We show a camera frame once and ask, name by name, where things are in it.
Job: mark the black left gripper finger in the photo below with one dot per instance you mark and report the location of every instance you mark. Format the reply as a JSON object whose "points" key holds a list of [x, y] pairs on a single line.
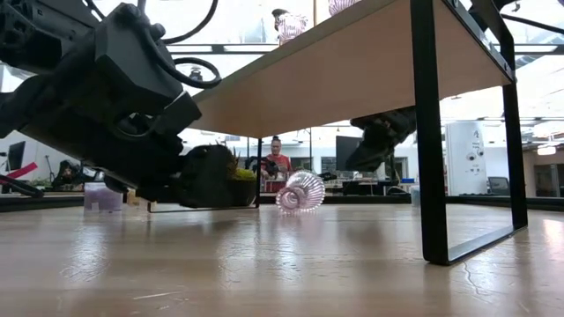
{"points": [[158, 193], [205, 176]]}

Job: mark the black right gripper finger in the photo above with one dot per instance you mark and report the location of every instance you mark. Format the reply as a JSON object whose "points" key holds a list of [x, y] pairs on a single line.
{"points": [[370, 156]]}

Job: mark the blue candle glass jar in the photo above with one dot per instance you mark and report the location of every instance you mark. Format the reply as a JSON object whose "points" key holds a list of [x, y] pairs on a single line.
{"points": [[415, 196]]}

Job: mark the pink ribbed glass candle holder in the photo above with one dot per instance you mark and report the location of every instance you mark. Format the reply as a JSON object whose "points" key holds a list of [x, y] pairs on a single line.
{"points": [[343, 6], [304, 193], [293, 28]]}

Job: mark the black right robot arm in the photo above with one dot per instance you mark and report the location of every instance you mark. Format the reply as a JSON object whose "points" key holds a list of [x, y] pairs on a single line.
{"points": [[502, 3]]}

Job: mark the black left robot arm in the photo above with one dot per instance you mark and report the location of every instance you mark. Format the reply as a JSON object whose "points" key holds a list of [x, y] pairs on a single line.
{"points": [[35, 26]]}

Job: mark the potted succulent plant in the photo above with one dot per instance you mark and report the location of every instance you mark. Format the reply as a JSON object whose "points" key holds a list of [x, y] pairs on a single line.
{"points": [[244, 189]]}

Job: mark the clear plastic container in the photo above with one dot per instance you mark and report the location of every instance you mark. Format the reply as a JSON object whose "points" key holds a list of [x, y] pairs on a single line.
{"points": [[103, 200]]}

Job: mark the small black computer monitor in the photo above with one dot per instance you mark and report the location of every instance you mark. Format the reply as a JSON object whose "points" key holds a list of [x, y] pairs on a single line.
{"points": [[17, 156]]}

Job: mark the red bar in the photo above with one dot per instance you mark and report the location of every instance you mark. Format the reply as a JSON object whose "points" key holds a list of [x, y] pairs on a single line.
{"points": [[22, 171]]}

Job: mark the person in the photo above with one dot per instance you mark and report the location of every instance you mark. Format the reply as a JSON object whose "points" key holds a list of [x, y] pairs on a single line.
{"points": [[282, 163]]}

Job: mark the white round pillar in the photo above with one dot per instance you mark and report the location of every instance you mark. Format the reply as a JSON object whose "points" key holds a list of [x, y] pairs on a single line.
{"points": [[469, 158]]}

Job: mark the black angled bar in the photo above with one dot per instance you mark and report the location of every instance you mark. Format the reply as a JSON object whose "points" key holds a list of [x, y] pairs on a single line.
{"points": [[20, 187]]}

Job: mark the black ceiling spotlight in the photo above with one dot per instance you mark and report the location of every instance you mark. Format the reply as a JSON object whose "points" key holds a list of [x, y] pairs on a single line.
{"points": [[196, 75]]}

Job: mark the grey office chair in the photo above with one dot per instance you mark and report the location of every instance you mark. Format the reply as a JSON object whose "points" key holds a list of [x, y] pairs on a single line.
{"points": [[499, 186]]}

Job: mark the wooden shelf riser black frame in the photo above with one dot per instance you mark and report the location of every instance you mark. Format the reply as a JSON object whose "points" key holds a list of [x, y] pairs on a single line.
{"points": [[352, 79]]}

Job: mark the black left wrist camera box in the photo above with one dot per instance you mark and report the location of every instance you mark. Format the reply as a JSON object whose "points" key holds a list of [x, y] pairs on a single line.
{"points": [[132, 66]]}

